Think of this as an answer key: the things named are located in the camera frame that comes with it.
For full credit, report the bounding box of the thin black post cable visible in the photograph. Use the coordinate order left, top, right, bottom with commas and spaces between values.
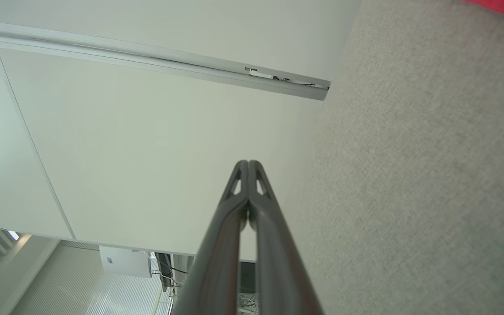
273, 75, 323, 88

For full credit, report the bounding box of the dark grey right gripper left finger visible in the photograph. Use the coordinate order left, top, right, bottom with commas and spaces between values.
171, 160, 249, 315

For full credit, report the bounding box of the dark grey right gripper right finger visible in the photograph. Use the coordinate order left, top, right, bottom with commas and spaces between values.
248, 160, 325, 315

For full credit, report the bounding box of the black flat screen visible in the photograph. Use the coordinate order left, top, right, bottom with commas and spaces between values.
154, 252, 175, 292

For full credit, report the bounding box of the white wall box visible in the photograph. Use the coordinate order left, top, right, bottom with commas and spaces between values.
99, 246, 153, 279

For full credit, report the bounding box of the grey fabric sofa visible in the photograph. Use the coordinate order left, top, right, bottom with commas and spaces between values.
294, 0, 504, 315

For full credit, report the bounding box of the grey aluminium partition post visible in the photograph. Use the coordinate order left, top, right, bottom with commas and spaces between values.
0, 18, 331, 101

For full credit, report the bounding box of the white building column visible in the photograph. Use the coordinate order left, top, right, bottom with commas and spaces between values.
0, 235, 60, 315

